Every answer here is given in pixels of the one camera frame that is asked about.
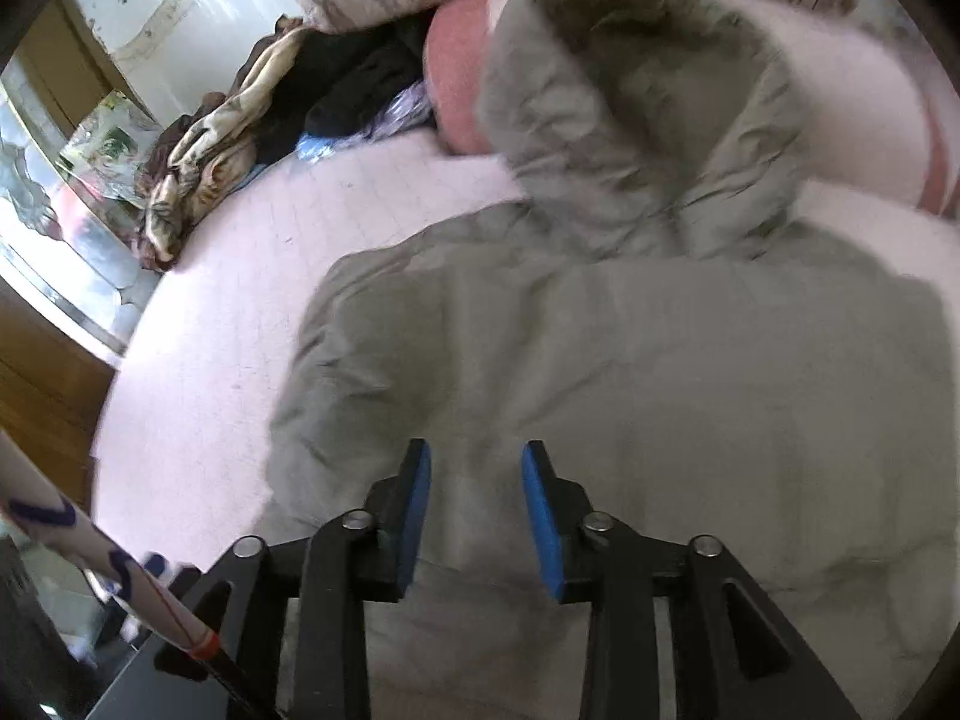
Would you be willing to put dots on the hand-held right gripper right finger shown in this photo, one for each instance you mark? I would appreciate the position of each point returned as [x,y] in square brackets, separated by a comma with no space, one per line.
[541,525]

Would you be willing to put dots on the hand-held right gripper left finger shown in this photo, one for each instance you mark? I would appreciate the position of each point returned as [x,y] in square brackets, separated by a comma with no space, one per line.
[415,517]

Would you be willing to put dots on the grey-green puffer jacket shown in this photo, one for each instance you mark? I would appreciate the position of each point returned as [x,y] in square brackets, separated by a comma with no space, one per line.
[600,352]

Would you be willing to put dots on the pile of crumpled clothes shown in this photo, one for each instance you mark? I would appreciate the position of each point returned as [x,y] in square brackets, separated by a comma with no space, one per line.
[202,142]

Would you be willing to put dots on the pink sofa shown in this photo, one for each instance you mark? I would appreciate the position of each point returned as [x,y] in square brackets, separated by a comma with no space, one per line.
[300,240]

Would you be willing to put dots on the white stick with blue marks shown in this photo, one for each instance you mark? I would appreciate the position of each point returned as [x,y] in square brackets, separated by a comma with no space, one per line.
[45,511]

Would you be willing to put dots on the wooden cabinet with glass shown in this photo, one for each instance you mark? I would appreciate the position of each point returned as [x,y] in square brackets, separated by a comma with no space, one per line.
[45,405]

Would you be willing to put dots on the blue clear plastic bag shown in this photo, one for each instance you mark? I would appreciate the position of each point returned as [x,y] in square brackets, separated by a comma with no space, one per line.
[397,114]

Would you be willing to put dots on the black cloth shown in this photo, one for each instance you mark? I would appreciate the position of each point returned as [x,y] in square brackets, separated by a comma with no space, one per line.
[352,90]

